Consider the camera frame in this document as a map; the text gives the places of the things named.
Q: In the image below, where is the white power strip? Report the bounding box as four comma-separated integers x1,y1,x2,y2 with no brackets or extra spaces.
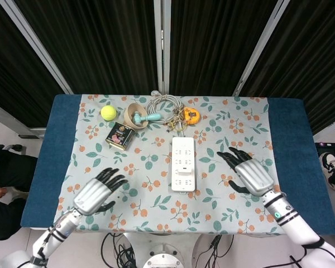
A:
171,136,197,194

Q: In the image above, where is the yellow rubber band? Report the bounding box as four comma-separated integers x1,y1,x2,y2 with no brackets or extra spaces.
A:
167,120,188,133

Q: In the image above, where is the black meat tin can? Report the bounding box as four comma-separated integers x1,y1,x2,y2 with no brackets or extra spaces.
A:
105,122,135,151

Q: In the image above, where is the orange tape measure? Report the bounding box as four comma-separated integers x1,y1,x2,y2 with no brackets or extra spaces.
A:
182,107,202,126

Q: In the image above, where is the blue table mat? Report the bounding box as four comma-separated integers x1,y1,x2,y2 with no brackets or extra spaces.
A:
20,94,335,236

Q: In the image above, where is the person in black clothes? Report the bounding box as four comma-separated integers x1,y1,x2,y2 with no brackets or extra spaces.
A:
0,142,39,241

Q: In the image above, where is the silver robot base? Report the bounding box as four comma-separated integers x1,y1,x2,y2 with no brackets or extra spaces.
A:
122,232,210,268

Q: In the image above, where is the grey metal frame post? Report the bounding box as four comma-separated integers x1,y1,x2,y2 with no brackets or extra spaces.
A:
0,0,74,95
154,0,171,94
232,0,291,97

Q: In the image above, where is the light blue handled tool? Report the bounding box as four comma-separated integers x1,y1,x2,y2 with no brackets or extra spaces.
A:
131,111,161,125

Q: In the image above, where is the coiled grey cable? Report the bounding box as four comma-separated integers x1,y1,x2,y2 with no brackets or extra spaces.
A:
146,90,185,126

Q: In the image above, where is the yellow tennis ball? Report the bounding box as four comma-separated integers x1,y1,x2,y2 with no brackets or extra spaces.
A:
100,105,117,121

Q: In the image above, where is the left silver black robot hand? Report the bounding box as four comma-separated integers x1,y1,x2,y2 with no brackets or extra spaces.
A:
73,167,128,216

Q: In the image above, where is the black curtain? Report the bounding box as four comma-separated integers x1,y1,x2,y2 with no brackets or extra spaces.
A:
0,0,335,135

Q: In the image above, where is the beige bowl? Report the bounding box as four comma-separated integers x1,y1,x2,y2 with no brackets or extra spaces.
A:
124,103,149,130

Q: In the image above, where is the white plug adapter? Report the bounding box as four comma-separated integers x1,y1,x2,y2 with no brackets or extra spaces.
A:
175,166,194,179

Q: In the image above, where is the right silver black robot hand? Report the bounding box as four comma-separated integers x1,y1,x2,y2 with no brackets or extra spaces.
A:
217,147,275,197

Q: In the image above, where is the black white sneaker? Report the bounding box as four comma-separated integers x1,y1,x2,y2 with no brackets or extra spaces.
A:
319,152,335,191

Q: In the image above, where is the floral patterned tablecloth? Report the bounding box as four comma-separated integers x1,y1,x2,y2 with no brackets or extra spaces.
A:
53,94,285,234

